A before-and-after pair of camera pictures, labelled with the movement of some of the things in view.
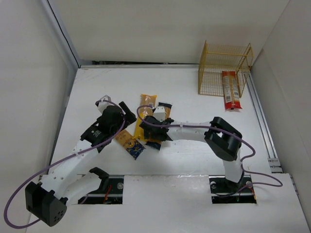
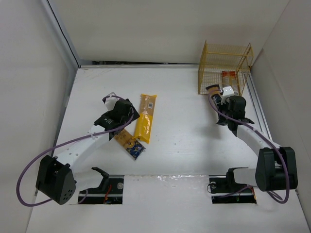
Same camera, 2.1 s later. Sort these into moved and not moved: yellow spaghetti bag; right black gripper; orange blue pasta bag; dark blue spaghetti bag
Moved: right black gripper; dark blue spaghetti bag
Not moved: yellow spaghetti bag; orange blue pasta bag
